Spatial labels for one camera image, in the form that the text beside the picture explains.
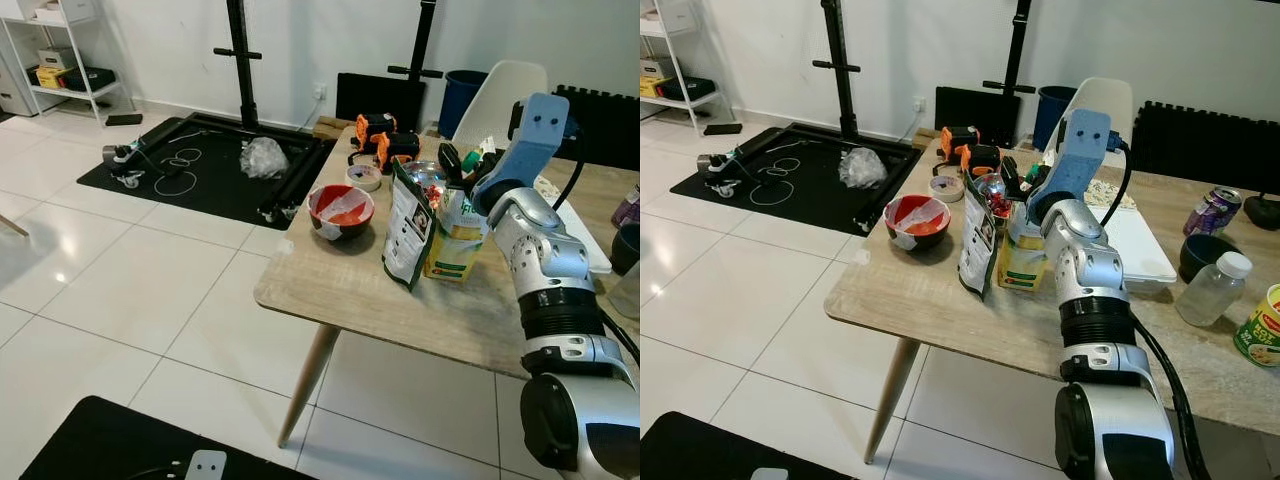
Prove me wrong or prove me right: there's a steel bowl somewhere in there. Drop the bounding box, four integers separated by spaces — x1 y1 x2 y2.
405 160 451 206
975 172 1016 216

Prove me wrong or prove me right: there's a black round object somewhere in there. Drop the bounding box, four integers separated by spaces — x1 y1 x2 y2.
1245 193 1280 232

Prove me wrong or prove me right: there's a blue bin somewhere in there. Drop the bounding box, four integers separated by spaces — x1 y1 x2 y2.
1032 85 1079 151
438 69 489 139

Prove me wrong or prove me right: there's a black foam wall panel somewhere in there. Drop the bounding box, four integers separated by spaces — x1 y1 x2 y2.
552 84 641 171
1130 100 1280 196

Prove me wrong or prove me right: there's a black metal rack frame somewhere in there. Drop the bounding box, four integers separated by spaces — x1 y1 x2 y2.
100 0 446 226
695 0 1036 236

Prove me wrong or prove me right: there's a white cable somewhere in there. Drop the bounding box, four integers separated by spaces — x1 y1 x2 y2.
748 157 801 208
150 148 206 198

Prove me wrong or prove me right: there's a yellow noodle cup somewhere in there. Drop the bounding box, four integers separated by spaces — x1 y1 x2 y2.
1232 284 1280 368

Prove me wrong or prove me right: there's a purple drink can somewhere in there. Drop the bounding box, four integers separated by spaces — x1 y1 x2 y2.
612 185 641 229
1183 187 1244 238

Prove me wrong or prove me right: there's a large black floor mat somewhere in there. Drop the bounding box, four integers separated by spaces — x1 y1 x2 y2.
670 122 926 239
77 113 336 231

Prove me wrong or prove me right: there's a white shelf rack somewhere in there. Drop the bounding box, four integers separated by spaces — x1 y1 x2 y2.
0 0 131 126
640 0 723 133

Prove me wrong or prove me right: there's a crumpled clear plastic bag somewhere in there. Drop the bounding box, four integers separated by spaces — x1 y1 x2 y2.
240 137 291 181
838 147 889 191

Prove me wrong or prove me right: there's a light wooden table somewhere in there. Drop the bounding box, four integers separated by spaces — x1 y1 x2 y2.
254 125 641 449
825 135 1280 466

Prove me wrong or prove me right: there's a dark green food pouch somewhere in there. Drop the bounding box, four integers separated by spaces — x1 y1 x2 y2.
958 170 1011 301
382 160 441 292

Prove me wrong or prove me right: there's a clear white capped bottle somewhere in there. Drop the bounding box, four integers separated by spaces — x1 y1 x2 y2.
1175 251 1254 328

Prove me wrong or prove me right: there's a black flat panel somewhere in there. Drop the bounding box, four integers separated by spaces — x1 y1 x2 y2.
335 72 429 133
934 86 1023 146

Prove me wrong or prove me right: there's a black bowl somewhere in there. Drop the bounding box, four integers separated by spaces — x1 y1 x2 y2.
1178 233 1241 285
612 222 641 276

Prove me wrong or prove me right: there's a black case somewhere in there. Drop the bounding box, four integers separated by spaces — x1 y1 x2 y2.
655 76 717 102
60 66 117 94

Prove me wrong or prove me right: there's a white plastic chair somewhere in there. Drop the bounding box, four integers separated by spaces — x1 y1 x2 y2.
1045 77 1134 161
452 60 549 151

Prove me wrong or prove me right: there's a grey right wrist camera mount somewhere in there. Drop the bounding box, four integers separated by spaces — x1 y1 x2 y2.
470 93 573 216
1022 109 1114 226

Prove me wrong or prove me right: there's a red and white bowl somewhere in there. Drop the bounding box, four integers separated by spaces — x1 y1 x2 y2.
884 194 953 251
307 184 376 242

